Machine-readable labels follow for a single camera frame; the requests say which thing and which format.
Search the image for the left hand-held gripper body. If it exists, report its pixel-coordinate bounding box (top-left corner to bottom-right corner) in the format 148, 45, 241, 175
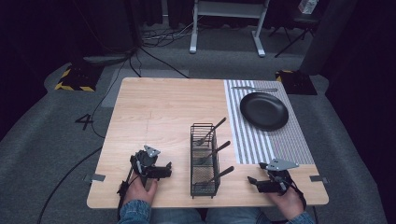
129, 145, 162, 188

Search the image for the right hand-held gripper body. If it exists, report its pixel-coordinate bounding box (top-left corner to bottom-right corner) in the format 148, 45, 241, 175
256, 158, 300, 197

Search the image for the person's left hand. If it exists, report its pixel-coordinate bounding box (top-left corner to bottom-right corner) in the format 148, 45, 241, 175
122, 174, 159, 207

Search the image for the person's right hand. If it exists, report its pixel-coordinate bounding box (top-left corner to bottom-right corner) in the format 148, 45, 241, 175
268, 186, 306, 221

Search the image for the grey striped placemat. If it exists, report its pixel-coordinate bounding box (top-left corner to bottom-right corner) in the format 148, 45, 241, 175
223, 78, 316, 166

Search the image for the grey tape strip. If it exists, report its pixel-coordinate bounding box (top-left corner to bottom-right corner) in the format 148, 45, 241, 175
82, 173, 107, 184
309, 175, 330, 185

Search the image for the silver table knife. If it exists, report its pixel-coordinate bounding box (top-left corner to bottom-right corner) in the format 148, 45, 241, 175
231, 86, 279, 93

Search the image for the black folding stand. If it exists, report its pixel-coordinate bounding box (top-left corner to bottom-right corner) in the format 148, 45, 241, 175
268, 0, 325, 59

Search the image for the white box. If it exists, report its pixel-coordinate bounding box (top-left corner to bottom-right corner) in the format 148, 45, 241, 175
297, 0, 319, 15

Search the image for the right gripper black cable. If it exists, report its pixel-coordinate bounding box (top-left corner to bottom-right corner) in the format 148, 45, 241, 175
288, 176, 308, 211

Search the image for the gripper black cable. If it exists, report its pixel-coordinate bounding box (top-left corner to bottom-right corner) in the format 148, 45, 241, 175
116, 161, 139, 220
288, 176, 308, 211

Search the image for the black-handled cutlery piece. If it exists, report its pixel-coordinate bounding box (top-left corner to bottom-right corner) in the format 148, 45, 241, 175
193, 165, 235, 189

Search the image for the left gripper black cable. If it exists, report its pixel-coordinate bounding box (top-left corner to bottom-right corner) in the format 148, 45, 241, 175
116, 161, 139, 220

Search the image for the black wire cutlery rack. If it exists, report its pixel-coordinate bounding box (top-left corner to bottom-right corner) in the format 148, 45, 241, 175
190, 122, 221, 200

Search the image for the black-handled spoon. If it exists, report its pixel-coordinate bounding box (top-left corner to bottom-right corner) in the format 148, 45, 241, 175
198, 140, 233, 166

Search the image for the black-handled fork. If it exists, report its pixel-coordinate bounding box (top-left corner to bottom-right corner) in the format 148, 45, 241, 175
193, 117, 228, 147

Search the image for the black floor cable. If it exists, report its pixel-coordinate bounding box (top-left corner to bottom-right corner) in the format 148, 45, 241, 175
89, 46, 191, 140
36, 145, 104, 224

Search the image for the black yellow-striped base plate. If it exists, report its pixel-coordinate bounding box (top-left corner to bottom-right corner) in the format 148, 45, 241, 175
275, 69, 318, 96
54, 63, 105, 93

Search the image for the bundle of floor cables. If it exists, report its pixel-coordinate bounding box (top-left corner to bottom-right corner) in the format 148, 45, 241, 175
140, 13, 205, 49

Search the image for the white metal desk frame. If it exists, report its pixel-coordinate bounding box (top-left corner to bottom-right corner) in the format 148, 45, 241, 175
189, 0, 272, 58

